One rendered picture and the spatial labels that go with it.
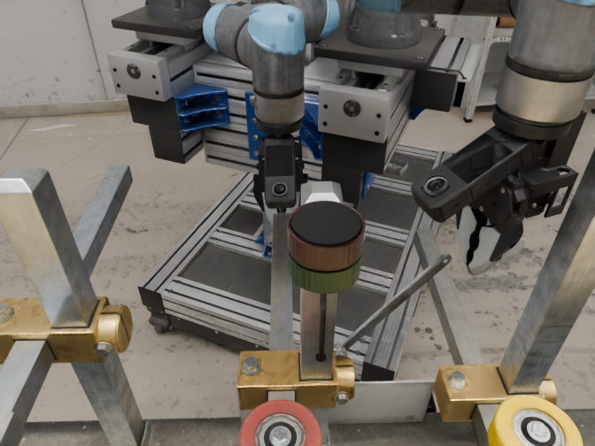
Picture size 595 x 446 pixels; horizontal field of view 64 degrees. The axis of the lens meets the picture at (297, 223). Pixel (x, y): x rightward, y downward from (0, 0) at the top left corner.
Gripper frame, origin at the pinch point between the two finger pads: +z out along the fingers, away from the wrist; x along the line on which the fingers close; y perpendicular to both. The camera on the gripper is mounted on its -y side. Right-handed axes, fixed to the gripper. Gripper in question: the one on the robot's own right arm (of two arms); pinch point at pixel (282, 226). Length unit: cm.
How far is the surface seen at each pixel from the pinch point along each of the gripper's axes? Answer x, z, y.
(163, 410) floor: 38, 83, 14
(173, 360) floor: 38, 83, 32
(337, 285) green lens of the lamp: -4.8, -25.9, -39.4
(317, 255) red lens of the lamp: -3.2, -29.1, -39.4
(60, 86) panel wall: 137, 64, 221
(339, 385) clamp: -6.7, -3.6, -33.7
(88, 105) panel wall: 124, 78, 222
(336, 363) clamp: -6.6, -4.5, -31.4
